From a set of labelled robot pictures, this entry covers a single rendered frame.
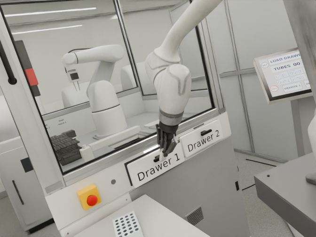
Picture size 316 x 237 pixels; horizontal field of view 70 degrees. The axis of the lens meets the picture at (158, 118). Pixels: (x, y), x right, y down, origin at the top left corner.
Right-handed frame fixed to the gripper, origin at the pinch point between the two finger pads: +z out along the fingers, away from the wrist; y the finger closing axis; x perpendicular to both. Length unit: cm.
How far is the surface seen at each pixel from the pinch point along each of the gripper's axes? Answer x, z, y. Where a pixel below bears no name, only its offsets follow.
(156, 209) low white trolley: 13.3, 10.2, -14.9
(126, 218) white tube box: 25.5, 7.5, -12.8
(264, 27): -168, -11, 67
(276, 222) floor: -83, 82, -45
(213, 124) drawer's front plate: -40.5, 6.1, 6.0
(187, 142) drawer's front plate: -20.0, 8.0, 4.6
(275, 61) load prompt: -88, -20, 9
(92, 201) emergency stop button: 33.2, 5.7, -0.7
